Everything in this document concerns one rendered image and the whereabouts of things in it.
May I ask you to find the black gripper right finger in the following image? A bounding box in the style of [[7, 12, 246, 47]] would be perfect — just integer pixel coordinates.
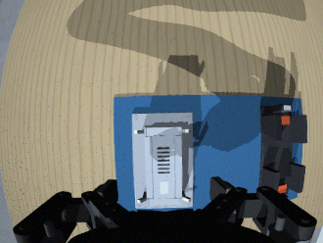
[[185, 176, 317, 243]]

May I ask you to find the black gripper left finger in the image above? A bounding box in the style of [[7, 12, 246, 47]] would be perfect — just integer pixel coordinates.
[[13, 179, 148, 243]]

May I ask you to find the blue flat plate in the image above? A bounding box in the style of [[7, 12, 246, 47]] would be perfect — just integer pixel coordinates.
[[114, 95, 307, 212]]

